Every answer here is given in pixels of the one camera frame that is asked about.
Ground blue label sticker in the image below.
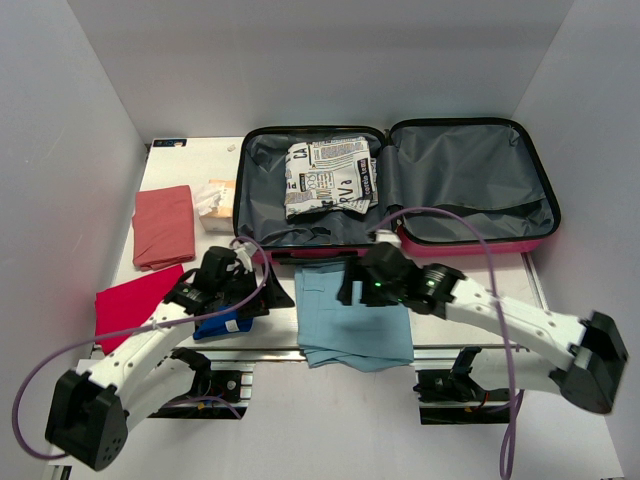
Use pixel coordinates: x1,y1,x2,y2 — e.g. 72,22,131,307
152,139,187,148

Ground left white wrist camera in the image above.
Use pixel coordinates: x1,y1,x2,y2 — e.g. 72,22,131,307
230,237,259,272

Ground orange tissue pack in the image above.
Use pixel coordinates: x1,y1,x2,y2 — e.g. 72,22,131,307
193,179,236,233

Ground pink hard-shell suitcase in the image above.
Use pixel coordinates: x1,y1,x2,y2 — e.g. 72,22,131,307
233,117,561,262

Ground bright red garment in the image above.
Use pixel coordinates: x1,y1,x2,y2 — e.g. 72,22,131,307
94,265,184,335

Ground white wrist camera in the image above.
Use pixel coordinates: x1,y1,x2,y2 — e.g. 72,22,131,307
369,229,402,248
230,237,259,272

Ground newspaper print garment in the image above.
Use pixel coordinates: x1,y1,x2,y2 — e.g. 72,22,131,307
284,136,379,220

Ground royal blue towel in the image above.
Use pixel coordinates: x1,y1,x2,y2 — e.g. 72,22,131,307
192,310,254,341

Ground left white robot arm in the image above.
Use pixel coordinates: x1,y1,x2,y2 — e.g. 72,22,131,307
45,244,295,471

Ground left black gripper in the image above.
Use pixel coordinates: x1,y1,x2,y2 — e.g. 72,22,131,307
217,262,295,319

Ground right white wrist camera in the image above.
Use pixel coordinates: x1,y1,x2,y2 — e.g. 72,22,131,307
369,229,402,248

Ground light blue garment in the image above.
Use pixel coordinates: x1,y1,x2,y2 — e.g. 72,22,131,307
294,263,414,373

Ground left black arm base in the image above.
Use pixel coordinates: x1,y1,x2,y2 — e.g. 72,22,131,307
150,364,253,420

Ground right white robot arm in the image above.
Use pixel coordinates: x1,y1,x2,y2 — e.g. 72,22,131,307
337,242,629,415

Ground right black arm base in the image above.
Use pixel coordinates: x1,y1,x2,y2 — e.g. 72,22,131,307
413,346,510,426

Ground salmon pink garment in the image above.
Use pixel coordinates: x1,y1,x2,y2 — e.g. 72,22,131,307
132,185,196,271

